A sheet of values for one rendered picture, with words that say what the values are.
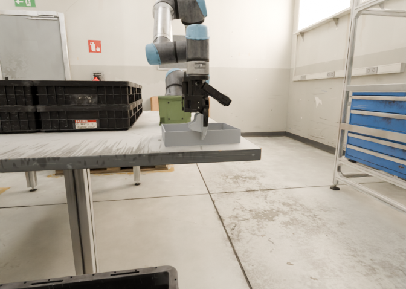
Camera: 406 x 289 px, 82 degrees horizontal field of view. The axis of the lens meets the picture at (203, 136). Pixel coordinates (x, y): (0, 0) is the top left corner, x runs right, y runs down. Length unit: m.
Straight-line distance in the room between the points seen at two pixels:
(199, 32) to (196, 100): 0.20
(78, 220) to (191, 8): 0.97
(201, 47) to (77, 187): 0.59
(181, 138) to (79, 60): 3.91
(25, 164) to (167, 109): 0.72
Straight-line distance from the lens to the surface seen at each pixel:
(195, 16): 1.22
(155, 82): 4.36
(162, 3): 1.17
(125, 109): 1.15
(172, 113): 1.30
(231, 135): 0.84
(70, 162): 0.78
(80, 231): 0.94
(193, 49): 0.77
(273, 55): 4.85
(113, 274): 0.46
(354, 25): 2.43
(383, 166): 2.14
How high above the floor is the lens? 0.88
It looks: 11 degrees down
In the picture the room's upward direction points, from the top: straight up
